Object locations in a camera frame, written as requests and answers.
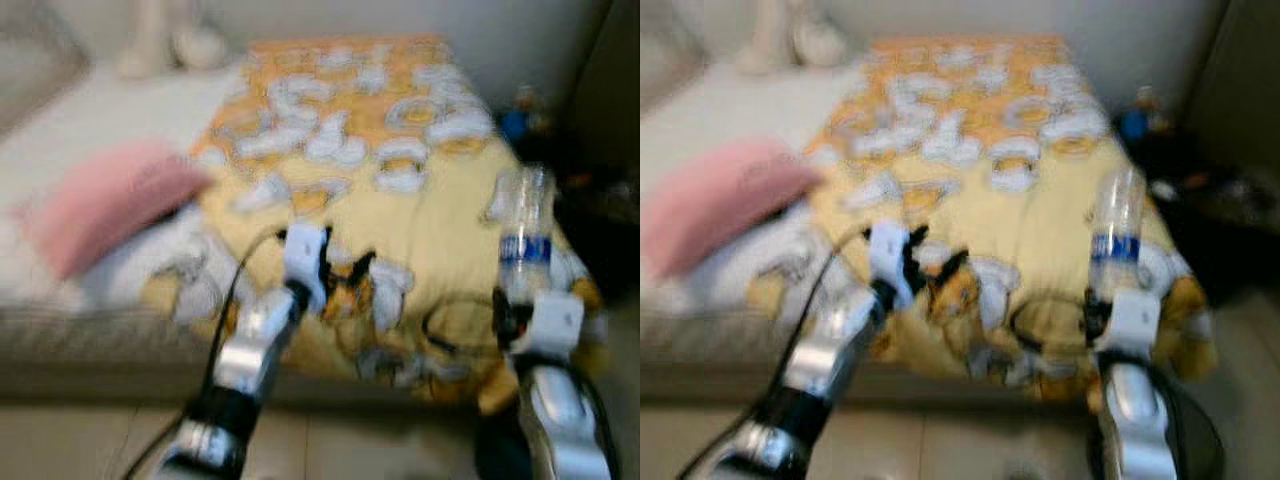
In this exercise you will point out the pink plush pillow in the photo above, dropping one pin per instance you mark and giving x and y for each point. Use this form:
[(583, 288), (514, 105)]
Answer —
[(110, 200), (720, 200)]

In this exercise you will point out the beige plush toy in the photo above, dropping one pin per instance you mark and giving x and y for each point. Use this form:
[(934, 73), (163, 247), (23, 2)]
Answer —
[(170, 40), (790, 35)]

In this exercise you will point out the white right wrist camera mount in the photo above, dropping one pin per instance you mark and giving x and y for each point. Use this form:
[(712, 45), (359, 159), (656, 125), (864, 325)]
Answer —
[(555, 325), (1135, 322)]

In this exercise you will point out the white quilted mattress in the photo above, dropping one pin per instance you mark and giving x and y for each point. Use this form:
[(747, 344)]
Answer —
[(720, 110), (100, 110)]

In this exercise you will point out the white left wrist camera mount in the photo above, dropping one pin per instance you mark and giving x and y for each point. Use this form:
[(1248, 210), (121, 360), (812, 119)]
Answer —
[(888, 262), (303, 265)]

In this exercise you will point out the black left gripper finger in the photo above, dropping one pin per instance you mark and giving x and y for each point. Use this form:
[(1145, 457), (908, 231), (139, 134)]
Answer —
[(328, 244), (950, 269), (917, 241), (360, 270)]

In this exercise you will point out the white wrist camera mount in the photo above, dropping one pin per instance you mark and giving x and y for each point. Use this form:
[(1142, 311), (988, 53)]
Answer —
[(555, 325), (303, 265), (1135, 322), (888, 262)]

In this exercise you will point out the dark grey wardrobe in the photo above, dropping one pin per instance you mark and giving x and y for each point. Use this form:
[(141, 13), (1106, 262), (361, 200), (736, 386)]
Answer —
[(610, 80), (1240, 80)]

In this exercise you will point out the clear bottle with blue label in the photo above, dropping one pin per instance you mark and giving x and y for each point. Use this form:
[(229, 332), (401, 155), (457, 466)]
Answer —
[(1117, 220), (525, 220)]

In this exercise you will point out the grey printed headboard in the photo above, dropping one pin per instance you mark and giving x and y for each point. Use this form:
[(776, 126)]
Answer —
[(35, 60), (660, 65)]

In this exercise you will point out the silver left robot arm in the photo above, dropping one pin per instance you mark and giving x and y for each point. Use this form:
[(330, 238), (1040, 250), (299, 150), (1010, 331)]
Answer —
[(240, 370), (810, 370)]

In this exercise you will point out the black rubbish bag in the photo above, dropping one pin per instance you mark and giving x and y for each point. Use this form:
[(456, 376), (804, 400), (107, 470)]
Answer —
[(600, 220), (1220, 220)]

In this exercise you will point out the yellow egg print blanket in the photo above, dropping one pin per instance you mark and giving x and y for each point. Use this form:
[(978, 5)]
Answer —
[(1020, 200), (420, 200)]

